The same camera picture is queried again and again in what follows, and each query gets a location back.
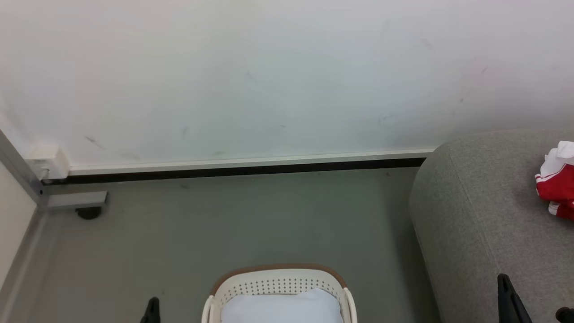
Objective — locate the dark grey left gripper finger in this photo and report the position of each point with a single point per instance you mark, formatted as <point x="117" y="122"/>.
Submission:
<point x="151" y="314"/>

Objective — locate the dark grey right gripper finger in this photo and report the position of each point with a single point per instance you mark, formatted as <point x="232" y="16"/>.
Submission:
<point x="566" y="316"/>
<point x="510" y="305"/>

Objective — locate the red garment with white stripes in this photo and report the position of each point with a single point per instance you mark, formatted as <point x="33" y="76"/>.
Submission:
<point x="558" y="184"/>

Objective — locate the white laundry basket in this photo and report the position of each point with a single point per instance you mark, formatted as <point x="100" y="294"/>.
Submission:
<point x="278" y="280"/>

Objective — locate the grey fabric sofa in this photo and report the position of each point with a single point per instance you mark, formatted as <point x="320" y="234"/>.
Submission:
<point x="475" y="211"/>

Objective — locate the pale blue garment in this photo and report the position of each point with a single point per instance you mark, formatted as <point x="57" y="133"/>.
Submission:
<point x="282" y="309"/>

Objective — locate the black and white baseboard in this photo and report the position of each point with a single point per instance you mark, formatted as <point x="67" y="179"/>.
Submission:
<point x="242" y="167"/>

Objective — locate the black round frame foot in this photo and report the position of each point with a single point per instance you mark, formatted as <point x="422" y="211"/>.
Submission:
<point x="89" y="212"/>

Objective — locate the white wall box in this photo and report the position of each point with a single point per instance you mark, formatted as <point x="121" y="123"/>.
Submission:
<point x="50" y="161"/>

